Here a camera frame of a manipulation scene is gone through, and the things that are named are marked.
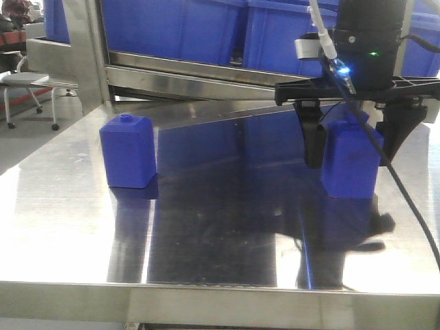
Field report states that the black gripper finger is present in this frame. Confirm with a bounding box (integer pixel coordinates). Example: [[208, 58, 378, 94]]
[[375, 98, 428, 162], [294, 100, 326, 169]]

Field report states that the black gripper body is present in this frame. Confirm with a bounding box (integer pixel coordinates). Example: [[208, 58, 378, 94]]
[[274, 1, 439, 105]]

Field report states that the blue bottle-shaped part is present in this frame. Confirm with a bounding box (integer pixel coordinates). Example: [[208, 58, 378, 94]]
[[321, 110, 381, 199], [100, 114, 156, 188]]

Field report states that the stainless steel shelf rack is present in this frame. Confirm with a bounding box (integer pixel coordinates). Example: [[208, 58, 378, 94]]
[[27, 1, 312, 111]]

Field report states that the blue bin at right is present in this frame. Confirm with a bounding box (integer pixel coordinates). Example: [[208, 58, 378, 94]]
[[400, 0, 440, 79]]

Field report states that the blue plastic bin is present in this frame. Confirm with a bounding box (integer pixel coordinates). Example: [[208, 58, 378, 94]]
[[102, 1, 247, 65], [243, 1, 321, 77]]

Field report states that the blue bin at left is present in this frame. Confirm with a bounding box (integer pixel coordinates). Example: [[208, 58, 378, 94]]
[[43, 0, 70, 44]]

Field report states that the grey rolling stool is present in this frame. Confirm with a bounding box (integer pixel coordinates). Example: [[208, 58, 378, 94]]
[[0, 50, 60, 131]]

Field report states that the black cable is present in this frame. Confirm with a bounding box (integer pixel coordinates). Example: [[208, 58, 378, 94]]
[[319, 54, 440, 272]]

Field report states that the white cable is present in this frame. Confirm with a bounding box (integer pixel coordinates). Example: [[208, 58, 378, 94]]
[[307, 0, 340, 60]]

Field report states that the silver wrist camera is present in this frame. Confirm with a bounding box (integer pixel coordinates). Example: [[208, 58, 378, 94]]
[[294, 32, 338, 61]]

